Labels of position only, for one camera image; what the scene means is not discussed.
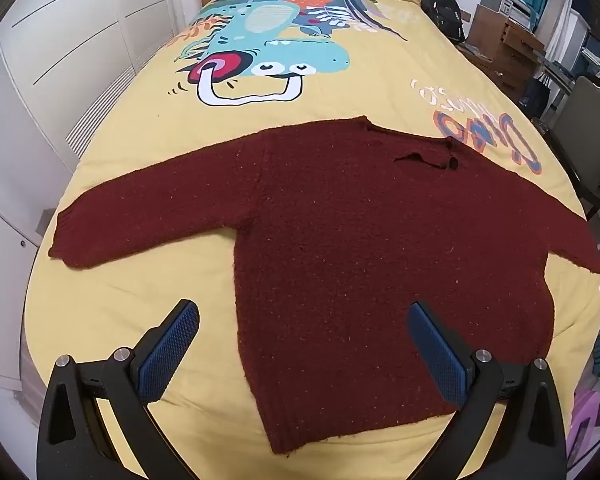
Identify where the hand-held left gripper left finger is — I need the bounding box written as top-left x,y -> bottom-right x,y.
36,299 -> 201,480

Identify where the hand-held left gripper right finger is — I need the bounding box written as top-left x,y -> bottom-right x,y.
408,301 -> 566,480

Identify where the dark red knit sweater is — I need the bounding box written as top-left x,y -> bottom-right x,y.
48,116 -> 600,456

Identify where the purple plastic object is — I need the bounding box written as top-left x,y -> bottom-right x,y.
567,390 -> 600,461

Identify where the yellow printed blanket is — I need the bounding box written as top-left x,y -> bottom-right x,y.
20,0 -> 600,480

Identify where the grey chair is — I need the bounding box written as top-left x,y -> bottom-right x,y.
550,76 -> 600,221

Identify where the dark blue paper bag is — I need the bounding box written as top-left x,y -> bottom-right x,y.
522,72 -> 553,116

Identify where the wooden drawer unit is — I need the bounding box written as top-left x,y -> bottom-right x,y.
466,4 -> 546,106

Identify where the white wardrobe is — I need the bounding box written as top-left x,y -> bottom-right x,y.
0,0 -> 201,401

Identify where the black backpack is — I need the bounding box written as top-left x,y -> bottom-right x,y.
421,0 -> 467,43

